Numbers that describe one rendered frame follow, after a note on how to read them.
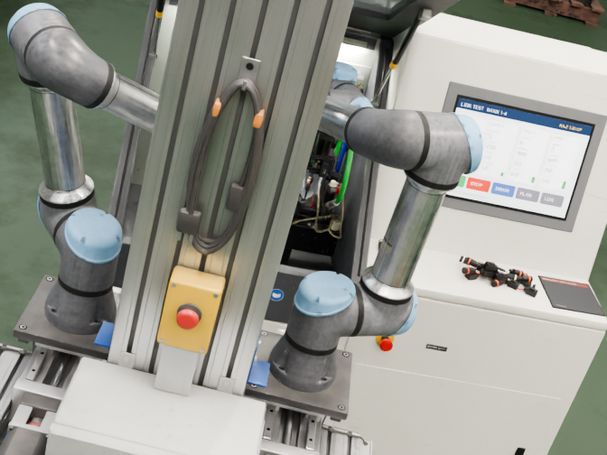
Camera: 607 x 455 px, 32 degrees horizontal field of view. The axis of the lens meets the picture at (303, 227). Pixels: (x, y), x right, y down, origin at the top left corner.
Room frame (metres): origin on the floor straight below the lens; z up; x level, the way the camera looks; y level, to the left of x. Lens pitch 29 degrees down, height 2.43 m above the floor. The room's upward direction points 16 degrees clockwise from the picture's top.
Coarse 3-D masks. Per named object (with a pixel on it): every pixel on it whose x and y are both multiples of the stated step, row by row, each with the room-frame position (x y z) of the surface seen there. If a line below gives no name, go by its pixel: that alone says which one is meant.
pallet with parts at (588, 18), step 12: (504, 0) 9.22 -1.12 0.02; (516, 0) 9.25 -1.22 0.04; (528, 0) 9.26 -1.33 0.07; (540, 0) 9.27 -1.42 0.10; (552, 0) 9.28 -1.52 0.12; (564, 0) 9.35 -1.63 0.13; (576, 0) 9.34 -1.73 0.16; (588, 0) 9.35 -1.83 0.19; (552, 12) 9.28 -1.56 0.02; (564, 12) 9.29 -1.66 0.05; (576, 12) 9.30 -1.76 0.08; (588, 12) 9.31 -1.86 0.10; (600, 12) 9.26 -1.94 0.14; (588, 24) 9.26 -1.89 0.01
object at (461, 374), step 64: (448, 64) 2.80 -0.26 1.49; (512, 64) 2.84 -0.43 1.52; (576, 64) 2.93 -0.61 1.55; (384, 192) 2.70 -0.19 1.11; (512, 256) 2.75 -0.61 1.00; (576, 256) 2.79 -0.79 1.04; (448, 320) 2.49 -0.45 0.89; (512, 320) 2.52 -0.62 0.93; (384, 384) 2.47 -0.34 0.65; (448, 384) 2.50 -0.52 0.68; (512, 384) 2.53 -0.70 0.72; (576, 384) 2.57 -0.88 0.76; (384, 448) 2.48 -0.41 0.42; (448, 448) 2.51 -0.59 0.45; (512, 448) 2.55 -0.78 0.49
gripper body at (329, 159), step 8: (320, 136) 2.30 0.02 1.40; (328, 136) 2.30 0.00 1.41; (320, 144) 2.32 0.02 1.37; (328, 144) 2.32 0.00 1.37; (312, 152) 2.31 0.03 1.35; (320, 152) 2.32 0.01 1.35; (328, 152) 2.32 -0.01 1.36; (312, 160) 2.30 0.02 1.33; (320, 160) 2.31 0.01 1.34; (328, 160) 2.30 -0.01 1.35; (312, 168) 2.30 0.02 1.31; (320, 168) 2.31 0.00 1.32; (328, 168) 2.31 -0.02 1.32; (320, 176) 2.30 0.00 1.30
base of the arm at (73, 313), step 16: (64, 288) 1.81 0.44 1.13; (112, 288) 1.87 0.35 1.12; (48, 304) 1.83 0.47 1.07; (64, 304) 1.80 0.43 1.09; (80, 304) 1.80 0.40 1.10; (96, 304) 1.82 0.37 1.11; (112, 304) 1.86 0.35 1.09; (64, 320) 1.79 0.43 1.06; (80, 320) 1.80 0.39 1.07; (96, 320) 1.83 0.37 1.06; (112, 320) 1.85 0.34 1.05
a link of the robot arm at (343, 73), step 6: (336, 66) 2.34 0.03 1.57; (342, 66) 2.35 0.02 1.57; (348, 66) 2.36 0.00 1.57; (336, 72) 2.31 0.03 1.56; (342, 72) 2.31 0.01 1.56; (348, 72) 2.32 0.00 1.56; (354, 72) 2.33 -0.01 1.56; (336, 78) 2.31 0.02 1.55; (342, 78) 2.31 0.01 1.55; (348, 78) 2.32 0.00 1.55; (354, 78) 2.33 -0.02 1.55; (336, 84) 2.30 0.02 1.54; (354, 84) 2.32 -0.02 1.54
